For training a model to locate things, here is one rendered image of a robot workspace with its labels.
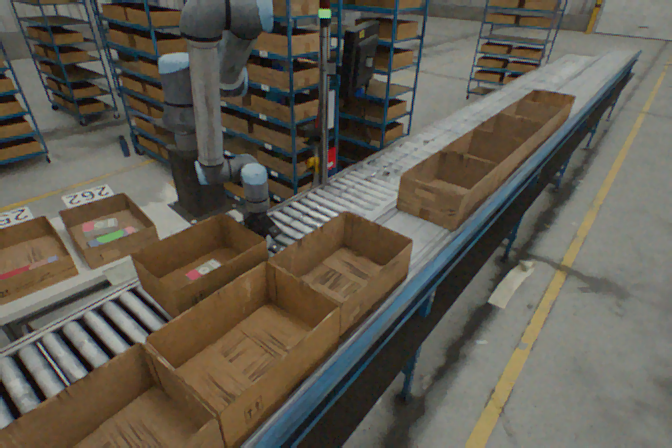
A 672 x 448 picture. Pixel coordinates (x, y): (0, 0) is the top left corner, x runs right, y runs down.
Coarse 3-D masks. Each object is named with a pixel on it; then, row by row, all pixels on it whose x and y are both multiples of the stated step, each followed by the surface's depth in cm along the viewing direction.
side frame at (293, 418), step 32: (576, 128) 294; (544, 160) 246; (512, 192) 208; (480, 224) 163; (448, 256) 143; (416, 288) 128; (384, 320) 116; (352, 352) 106; (320, 384) 98; (288, 416) 90; (320, 416) 101
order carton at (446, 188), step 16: (432, 160) 188; (448, 160) 191; (464, 160) 186; (480, 160) 181; (416, 176) 180; (432, 176) 196; (448, 176) 195; (464, 176) 189; (480, 176) 184; (400, 192) 170; (416, 192) 164; (432, 192) 159; (448, 192) 155; (464, 192) 188; (480, 192) 169; (400, 208) 174; (416, 208) 168; (432, 208) 163; (448, 208) 158; (464, 208) 159; (448, 224) 161
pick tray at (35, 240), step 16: (16, 224) 162; (32, 224) 166; (48, 224) 168; (0, 240) 161; (16, 240) 165; (32, 240) 168; (48, 240) 168; (0, 256) 158; (16, 256) 158; (32, 256) 159; (48, 256) 159; (64, 256) 145; (0, 272) 150; (32, 272) 139; (48, 272) 143; (64, 272) 147; (0, 288) 135; (16, 288) 138; (32, 288) 142; (0, 304) 137
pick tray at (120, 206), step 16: (80, 208) 176; (96, 208) 181; (112, 208) 186; (128, 208) 190; (64, 224) 166; (80, 224) 179; (128, 224) 180; (144, 224) 179; (80, 240) 169; (112, 240) 154; (128, 240) 159; (144, 240) 164; (96, 256) 153; (112, 256) 157
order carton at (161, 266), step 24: (216, 216) 160; (168, 240) 147; (192, 240) 155; (216, 240) 165; (240, 240) 160; (264, 240) 147; (144, 264) 143; (168, 264) 151; (192, 264) 158; (240, 264) 140; (144, 288) 143; (168, 288) 123; (192, 288) 127; (216, 288) 136; (168, 312) 135
